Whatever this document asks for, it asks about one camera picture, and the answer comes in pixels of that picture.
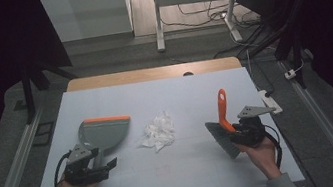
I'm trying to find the black floor frame plate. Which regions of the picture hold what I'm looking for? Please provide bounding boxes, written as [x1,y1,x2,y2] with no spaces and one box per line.
[29,120,59,149]

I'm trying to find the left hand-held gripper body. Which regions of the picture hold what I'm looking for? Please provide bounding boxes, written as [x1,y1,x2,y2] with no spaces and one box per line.
[59,139,111,187]

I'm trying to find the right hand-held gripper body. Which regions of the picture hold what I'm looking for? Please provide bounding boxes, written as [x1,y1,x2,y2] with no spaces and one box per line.
[224,101,282,152]

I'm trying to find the pale blue table board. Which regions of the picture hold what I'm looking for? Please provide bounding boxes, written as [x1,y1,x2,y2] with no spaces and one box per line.
[11,56,306,187]

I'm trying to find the white power strip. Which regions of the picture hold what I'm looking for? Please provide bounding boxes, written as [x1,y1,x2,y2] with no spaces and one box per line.
[257,87,284,118]

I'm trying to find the black metal stand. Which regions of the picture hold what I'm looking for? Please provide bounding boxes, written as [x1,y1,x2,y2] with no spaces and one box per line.
[265,0,333,94]
[16,51,85,126]

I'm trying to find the tangle of floor cables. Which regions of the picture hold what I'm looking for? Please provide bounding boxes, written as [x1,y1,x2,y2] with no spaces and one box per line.
[158,0,263,42]

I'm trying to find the white cabinet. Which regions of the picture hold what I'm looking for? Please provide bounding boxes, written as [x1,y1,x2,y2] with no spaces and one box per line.
[38,0,136,47]

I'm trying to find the orange-handled grey brush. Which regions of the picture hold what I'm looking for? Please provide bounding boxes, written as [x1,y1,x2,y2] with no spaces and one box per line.
[199,86,243,163]

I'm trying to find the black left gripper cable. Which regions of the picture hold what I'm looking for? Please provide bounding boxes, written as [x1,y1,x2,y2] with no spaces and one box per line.
[47,150,78,187]

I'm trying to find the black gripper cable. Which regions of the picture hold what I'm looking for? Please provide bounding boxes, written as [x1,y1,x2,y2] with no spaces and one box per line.
[262,121,287,171]
[47,150,78,187]

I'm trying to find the white tissue paper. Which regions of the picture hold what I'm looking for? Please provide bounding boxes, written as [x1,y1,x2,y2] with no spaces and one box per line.
[137,109,179,155]

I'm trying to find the black plug with cable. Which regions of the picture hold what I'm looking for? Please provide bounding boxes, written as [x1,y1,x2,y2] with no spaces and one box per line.
[250,56,276,99]

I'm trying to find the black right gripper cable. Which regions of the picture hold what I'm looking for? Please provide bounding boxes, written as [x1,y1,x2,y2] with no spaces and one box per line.
[262,121,287,171]

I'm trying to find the small white adapter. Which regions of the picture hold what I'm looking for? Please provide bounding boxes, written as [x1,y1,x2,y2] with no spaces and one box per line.
[283,68,299,81]

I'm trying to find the grey dustpan with orange edge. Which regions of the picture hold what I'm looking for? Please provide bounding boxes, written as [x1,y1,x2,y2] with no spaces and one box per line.
[74,111,139,173]

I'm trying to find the person's right hand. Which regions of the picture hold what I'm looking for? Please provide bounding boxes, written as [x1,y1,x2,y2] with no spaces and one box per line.
[241,134,285,185]

